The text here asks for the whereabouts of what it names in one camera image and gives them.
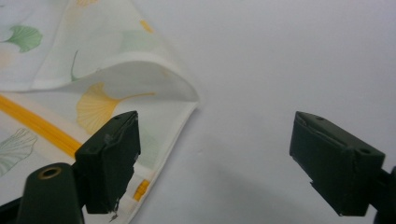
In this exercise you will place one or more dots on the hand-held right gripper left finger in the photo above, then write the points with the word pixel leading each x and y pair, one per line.
pixel 107 168

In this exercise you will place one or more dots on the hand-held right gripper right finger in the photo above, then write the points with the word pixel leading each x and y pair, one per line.
pixel 336 168

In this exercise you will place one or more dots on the white leaf-print cloth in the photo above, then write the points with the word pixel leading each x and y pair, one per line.
pixel 93 71

